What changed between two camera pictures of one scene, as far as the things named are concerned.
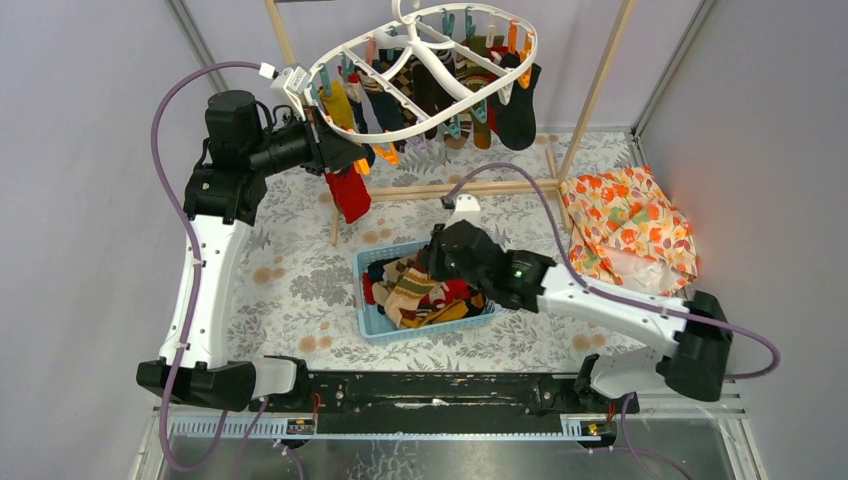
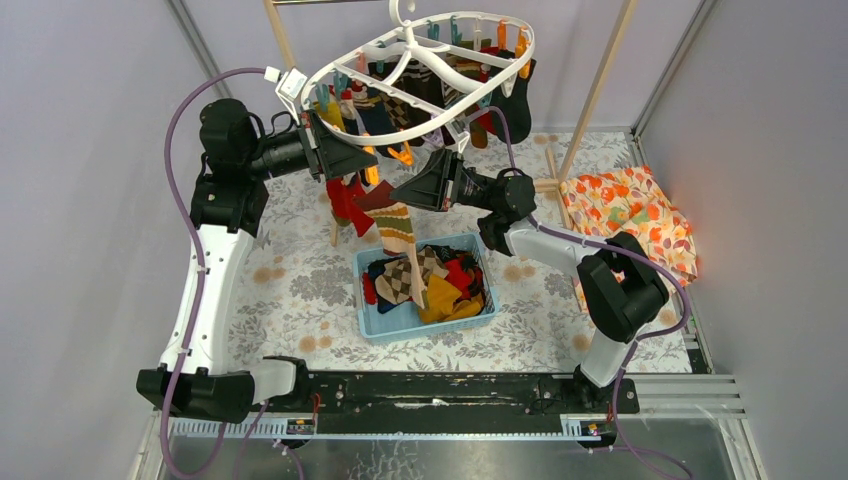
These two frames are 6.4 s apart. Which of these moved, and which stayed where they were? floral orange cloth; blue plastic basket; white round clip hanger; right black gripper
Moved: white round clip hanger; right black gripper
Stayed: blue plastic basket; floral orange cloth
